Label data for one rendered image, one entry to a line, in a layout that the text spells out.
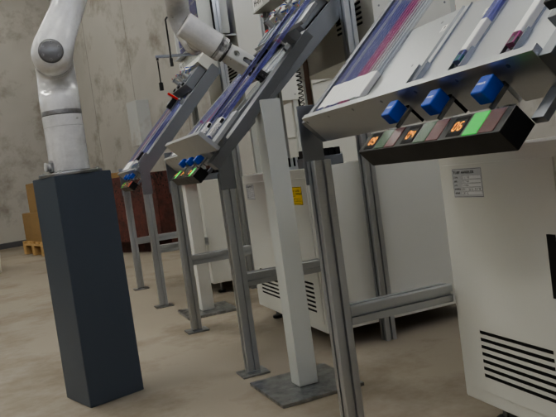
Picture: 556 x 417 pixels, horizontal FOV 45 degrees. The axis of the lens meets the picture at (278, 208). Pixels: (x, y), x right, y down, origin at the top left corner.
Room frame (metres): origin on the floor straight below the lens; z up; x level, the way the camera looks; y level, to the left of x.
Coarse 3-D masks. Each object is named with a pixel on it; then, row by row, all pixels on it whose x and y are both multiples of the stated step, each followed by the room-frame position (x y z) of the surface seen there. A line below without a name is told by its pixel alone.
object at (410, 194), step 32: (256, 192) 2.68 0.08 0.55; (352, 192) 2.26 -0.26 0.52; (384, 192) 2.30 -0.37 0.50; (416, 192) 2.34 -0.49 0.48; (256, 224) 2.74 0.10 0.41; (352, 224) 2.25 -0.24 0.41; (384, 224) 2.29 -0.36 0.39; (416, 224) 2.34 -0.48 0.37; (256, 256) 2.79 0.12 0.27; (352, 256) 2.25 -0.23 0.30; (416, 256) 2.33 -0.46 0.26; (448, 256) 2.38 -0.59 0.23; (320, 288) 2.21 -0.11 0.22; (352, 288) 2.24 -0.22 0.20; (320, 320) 2.24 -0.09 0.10
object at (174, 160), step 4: (172, 156) 2.57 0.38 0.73; (176, 156) 2.49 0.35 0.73; (204, 156) 2.20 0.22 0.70; (208, 156) 2.16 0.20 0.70; (164, 160) 2.71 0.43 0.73; (168, 160) 2.65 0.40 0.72; (172, 160) 2.60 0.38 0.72; (176, 160) 2.54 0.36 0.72; (180, 160) 2.49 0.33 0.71; (208, 160) 2.20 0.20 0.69; (168, 164) 2.72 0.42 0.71; (172, 164) 2.67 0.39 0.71; (176, 164) 2.61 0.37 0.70; (200, 164) 2.33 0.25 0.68; (204, 164) 2.29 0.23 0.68; (176, 168) 2.68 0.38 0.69; (180, 168) 2.63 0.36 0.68; (184, 168) 2.58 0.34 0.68; (188, 168) 2.53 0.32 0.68
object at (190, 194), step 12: (192, 192) 3.12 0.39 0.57; (192, 204) 3.12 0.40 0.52; (192, 216) 3.12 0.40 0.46; (192, 228) 3.12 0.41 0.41; (192, 240) 3.12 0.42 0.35; (204, 240) 3.13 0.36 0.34; (192, 252) 3.15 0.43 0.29; (204, 264) 3.13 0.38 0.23; (204, 276) 3.12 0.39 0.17; (204, 288) 3.12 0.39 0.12; (204, 300) 3.12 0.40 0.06; (180, 312) 3.16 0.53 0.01; (204, 312) 3.08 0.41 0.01; (216, 312) 3.05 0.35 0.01
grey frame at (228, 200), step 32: (352, 0) 2.24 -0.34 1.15; (352, 32) 2.25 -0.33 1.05; (224, 192) 2.06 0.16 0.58; (224, 224) 2.09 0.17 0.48; (384, 256) 2.24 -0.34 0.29; (192, 288) 2.77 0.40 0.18; (384, 288) 2.24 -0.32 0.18; (192, 320) 2.75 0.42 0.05; (384, 320) 2.23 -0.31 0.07; (256, 352) 2.07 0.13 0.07
